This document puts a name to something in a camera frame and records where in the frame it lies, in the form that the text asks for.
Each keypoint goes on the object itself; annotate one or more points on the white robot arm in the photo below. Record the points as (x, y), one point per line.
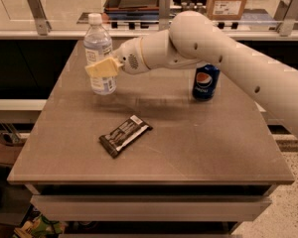
(192, 38)

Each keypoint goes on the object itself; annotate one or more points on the blue pepsi can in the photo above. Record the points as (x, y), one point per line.
(205, 82)

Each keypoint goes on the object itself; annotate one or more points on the grey drawer front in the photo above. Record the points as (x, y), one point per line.
(150, 208)

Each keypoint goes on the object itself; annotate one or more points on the cardboard box with label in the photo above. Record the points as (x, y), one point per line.
(225, 9)

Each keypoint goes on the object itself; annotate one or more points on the left metal bracket post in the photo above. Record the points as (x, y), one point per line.
(42, 24)

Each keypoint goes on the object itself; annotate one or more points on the black rxbar chocolate wrapper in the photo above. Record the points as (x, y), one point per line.
(122, 136)

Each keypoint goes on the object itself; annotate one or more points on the dark tray stack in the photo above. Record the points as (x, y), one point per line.
(144, 10)

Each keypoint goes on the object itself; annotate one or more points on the clear plastic water bottle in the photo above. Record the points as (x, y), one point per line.
(98, 46)

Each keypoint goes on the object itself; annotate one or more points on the right metal bracket post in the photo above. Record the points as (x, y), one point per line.
(286, 26)

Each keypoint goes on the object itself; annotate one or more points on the green snack bag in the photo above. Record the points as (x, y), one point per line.
(39, 227)

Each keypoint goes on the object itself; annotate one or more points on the metal bracket post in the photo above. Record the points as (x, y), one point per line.
(164, 14)
(286, 26)
(42, 24)

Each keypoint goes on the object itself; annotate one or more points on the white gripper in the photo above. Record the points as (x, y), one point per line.
(128, 58)

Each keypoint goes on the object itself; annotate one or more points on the middle metal bracket post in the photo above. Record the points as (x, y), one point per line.
(164, 14)

